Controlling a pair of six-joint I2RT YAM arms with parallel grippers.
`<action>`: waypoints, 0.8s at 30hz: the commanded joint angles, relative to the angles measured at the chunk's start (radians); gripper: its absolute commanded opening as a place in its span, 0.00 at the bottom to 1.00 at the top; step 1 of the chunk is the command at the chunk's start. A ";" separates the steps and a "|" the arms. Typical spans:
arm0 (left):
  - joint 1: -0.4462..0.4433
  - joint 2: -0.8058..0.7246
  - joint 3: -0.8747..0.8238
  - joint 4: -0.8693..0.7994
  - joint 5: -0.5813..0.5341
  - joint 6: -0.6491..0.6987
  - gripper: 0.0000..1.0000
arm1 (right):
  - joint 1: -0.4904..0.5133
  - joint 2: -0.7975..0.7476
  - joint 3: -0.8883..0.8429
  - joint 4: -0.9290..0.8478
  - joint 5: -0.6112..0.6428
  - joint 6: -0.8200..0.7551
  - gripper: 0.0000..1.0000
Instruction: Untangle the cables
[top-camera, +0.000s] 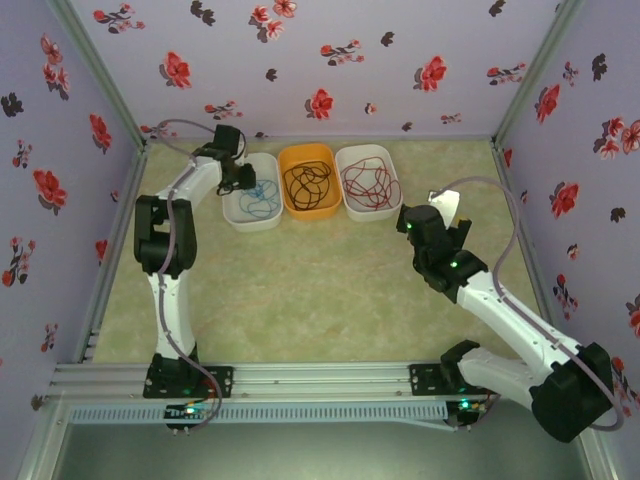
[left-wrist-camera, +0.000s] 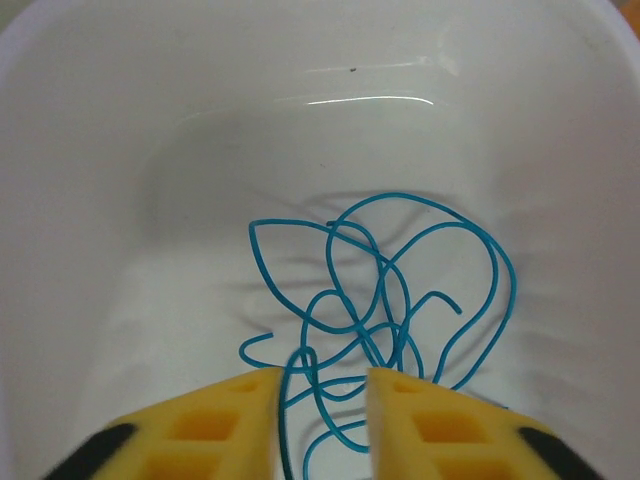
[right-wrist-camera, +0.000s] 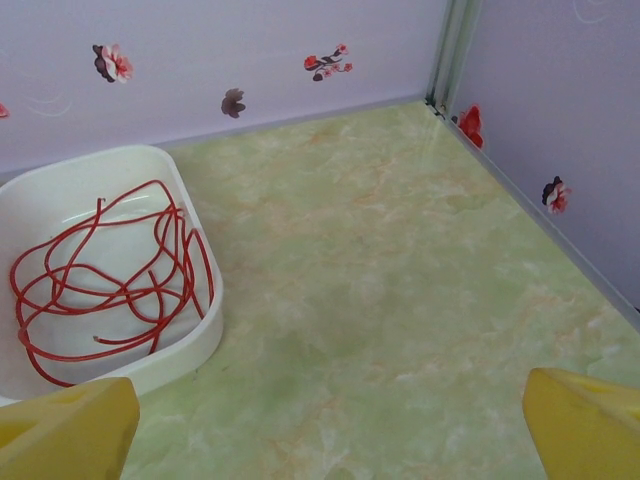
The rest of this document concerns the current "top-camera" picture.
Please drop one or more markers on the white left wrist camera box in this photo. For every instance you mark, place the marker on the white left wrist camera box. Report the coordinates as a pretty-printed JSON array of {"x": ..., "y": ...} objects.
[{"x": 242, "y": 147}]

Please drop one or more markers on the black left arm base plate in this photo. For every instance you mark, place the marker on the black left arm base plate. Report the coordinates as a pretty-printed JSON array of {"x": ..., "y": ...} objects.
[{"x": 222, "y": 380}]

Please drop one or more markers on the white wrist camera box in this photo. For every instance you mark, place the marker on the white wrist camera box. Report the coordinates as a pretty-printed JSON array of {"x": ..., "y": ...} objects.
[
  {"x": 447, "y": 202},
  {"x": 242, "y": 147}
]

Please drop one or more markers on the aluminium lower frame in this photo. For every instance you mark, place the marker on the aluminium lower frame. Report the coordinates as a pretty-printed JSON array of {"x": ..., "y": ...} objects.
[{"x": 45, "y": 440}]

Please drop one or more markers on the orange plastic bin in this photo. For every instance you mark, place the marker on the orange plastic bin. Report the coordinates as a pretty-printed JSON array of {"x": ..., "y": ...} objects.
[{"x": 307, "y": 215}]

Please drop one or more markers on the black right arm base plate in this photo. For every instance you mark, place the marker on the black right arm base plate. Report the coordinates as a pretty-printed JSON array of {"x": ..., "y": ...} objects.
[{"x": 422, "y": 380}]

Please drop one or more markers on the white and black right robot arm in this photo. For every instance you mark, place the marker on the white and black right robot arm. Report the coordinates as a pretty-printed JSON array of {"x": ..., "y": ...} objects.
[{"x": 570, "y": 395}]

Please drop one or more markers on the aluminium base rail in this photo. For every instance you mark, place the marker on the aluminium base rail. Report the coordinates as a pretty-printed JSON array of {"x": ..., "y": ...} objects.
[{"x": 325, "y": 380}]

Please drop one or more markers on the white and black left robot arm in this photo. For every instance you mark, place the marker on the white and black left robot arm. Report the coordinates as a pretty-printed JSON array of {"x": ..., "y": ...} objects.
[{"x": 165, "y": 235}]

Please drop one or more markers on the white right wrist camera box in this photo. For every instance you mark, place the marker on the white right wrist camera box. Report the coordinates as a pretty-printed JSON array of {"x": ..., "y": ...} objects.
[{"x": 447, "y": 202}]

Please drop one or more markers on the white plastic bin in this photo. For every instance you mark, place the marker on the white plastic bin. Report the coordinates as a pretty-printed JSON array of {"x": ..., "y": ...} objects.
[
  {"x": 250, "y": 222},
  {"x": 370, "y": 216}
]

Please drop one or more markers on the aluminium corner post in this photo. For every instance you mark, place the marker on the aluminium corner post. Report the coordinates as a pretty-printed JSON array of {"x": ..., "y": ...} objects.
[
  {"x": 540, "y": 65},
  {"x": 100, "y": 65}
]

